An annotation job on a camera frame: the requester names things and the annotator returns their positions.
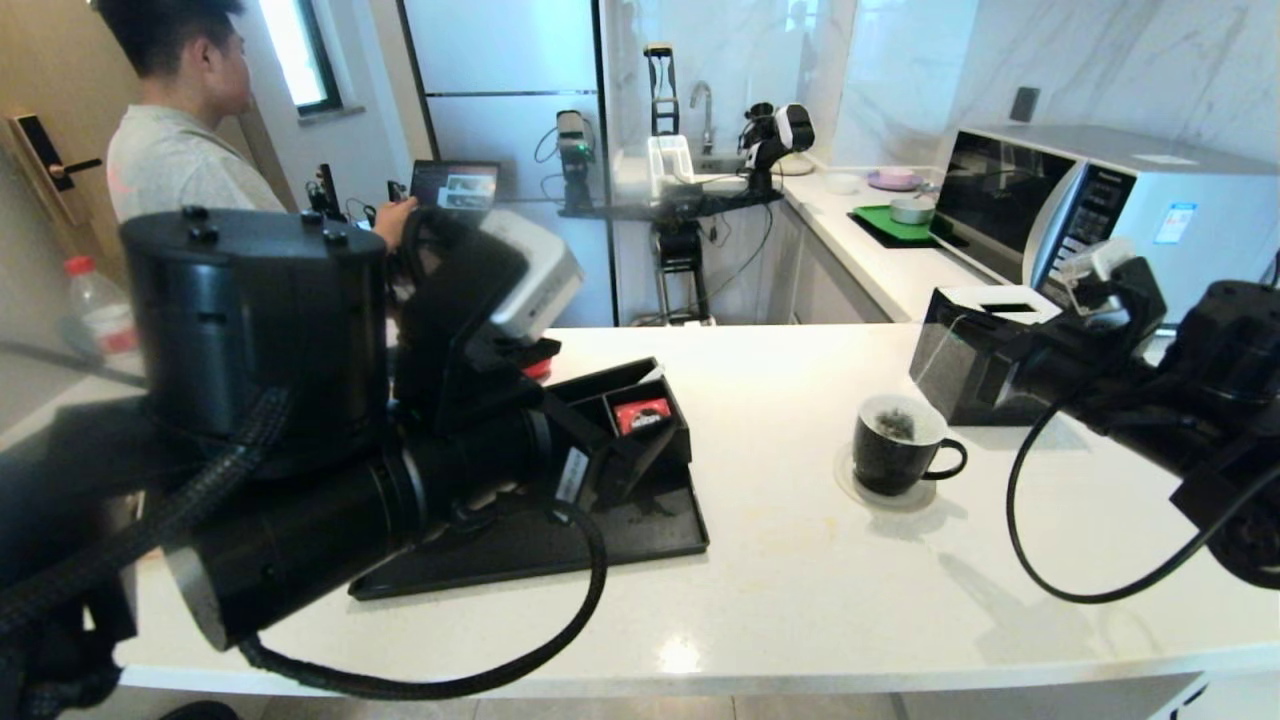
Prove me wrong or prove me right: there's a clear water bottle red cap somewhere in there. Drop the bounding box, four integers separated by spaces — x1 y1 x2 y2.
62 256 141 358

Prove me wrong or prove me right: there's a red instant coffee sachet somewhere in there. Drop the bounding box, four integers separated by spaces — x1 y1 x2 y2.
613 398 674 436

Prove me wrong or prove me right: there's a black compartment organizer box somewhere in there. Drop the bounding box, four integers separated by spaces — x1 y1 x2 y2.
535 357 693 501

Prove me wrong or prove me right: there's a black tissue box white lid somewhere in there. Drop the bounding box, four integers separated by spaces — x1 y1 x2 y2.
908 285 1063 428

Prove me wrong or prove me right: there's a black rectangular serving tray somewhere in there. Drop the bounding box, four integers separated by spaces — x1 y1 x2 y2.
348 455 711 601

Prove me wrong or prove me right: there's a black mug white inside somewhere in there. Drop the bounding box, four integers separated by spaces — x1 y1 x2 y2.
853 393 968 497

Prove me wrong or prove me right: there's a round clear coaster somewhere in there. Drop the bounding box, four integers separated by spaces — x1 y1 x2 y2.
833 441 937 513

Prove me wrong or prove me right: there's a black tray under mat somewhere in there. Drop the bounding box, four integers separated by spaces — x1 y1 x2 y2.
847 211 941 250

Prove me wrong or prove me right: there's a white kitchen cabinet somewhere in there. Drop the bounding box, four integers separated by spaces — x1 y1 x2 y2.
780 205 891 326

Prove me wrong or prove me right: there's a green mat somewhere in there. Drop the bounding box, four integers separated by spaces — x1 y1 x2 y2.
852 205 936 243

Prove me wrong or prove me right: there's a black centre stand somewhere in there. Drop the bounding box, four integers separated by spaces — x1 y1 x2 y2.
645 43 713 326

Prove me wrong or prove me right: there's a silver microwave oven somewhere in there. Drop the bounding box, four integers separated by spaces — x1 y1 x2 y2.
940 125 1280 326

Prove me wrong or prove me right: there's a translucent white box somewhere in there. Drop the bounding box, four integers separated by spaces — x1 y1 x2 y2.
648 135 698 186

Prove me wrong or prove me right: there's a black open laptop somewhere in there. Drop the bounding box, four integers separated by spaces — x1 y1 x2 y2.
410 160 501 216

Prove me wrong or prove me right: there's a black device with green light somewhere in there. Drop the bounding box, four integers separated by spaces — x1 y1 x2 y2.
555 110 596 211

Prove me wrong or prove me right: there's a chrome kitchen faucet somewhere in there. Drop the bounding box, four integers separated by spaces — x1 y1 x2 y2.
690 83 716 158

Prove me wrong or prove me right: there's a grey white refrigerator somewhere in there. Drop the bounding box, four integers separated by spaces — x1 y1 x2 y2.
398 0 616 326

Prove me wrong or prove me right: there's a man in grey shirt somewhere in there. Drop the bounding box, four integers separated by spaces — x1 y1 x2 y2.
95 0 421 251

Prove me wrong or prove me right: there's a dark framed window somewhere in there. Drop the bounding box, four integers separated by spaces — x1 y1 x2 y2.
258 0 346 116

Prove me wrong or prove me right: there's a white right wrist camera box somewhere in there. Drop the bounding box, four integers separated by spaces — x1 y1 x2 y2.
1058 238 1138 326

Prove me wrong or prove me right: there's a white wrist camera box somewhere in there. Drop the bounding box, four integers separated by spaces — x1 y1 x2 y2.
1058 238 1138 326
480 210 586 341

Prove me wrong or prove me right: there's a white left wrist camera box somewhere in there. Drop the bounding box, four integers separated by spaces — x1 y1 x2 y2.
480 210 586 341

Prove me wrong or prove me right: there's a thick black arm hose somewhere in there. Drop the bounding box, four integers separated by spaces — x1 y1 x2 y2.
0 385 296 720

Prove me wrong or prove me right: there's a black door lock handle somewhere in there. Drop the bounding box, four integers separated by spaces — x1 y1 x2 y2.
8 113 103 201

